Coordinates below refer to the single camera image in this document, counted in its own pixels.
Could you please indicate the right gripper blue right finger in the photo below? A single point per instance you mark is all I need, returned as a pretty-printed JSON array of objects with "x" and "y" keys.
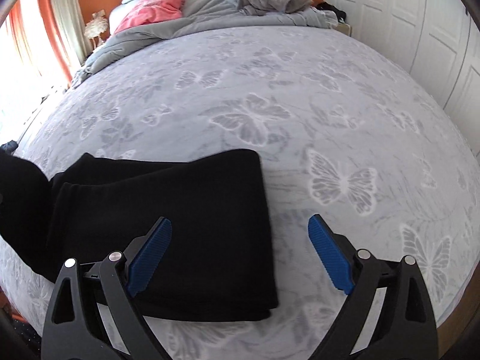
[{"x": 406, "y": 327}]

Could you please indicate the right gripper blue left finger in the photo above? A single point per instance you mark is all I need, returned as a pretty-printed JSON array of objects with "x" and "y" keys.
[{"x": 74, "y": 328}]

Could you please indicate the black pants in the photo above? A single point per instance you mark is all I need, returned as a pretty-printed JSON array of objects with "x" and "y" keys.
[{"x": 212, "y": 260}]

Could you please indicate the dark clothes on sill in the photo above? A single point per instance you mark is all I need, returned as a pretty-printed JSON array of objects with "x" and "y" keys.
[{"x": 9, "y": 148}]

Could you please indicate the grey butterfly bed cover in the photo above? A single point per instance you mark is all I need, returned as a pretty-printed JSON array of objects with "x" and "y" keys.
[{"x": 245, "y": 133}]

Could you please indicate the white feather table lamp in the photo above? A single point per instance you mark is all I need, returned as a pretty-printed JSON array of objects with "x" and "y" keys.
[{"x": 96, "y": 27}]

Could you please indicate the white wardrobe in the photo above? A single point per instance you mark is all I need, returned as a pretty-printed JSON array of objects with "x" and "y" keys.
[{"x": 435, "y": 41}]

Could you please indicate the pink pillow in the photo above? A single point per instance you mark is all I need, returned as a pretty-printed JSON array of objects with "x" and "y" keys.
[{"x": 150, "y": 12}]

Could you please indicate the grey crumpled duvet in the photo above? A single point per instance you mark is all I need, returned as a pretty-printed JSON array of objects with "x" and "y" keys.
[{"x": 198, "y": 16}]

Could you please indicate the orange curtain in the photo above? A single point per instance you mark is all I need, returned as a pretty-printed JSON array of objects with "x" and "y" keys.
[{"x": 36, "y": 39}]

